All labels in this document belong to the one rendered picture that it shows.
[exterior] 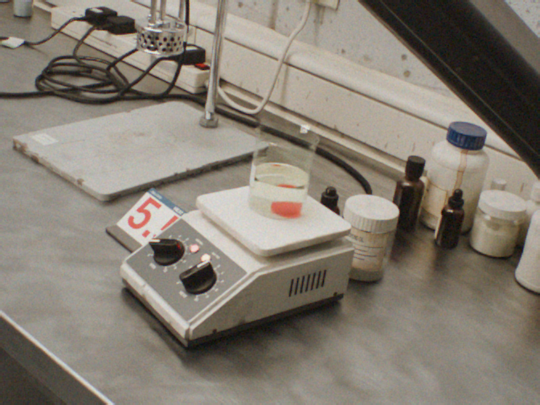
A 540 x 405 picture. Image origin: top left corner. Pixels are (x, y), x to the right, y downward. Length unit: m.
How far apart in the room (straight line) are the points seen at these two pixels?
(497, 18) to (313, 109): 0.85
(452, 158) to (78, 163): 0.46
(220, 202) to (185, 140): 0.35
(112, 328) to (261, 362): 0.14
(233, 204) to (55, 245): 0.20
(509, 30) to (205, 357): 0.44
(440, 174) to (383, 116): 0.20
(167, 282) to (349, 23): 0.62
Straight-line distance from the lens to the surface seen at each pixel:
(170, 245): 0.86
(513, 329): 0.97
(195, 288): 0.83
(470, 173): 1.09
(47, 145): 1.19
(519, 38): 0.53
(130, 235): 0.99
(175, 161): 1.17
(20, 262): 0.95
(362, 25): 1.33
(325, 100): 1.33
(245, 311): 0.84
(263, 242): 0.84
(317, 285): 0.89
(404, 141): 1.26
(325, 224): 0.89
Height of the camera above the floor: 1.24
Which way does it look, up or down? 26 degrees down
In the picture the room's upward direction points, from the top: 9 degrees clockwise
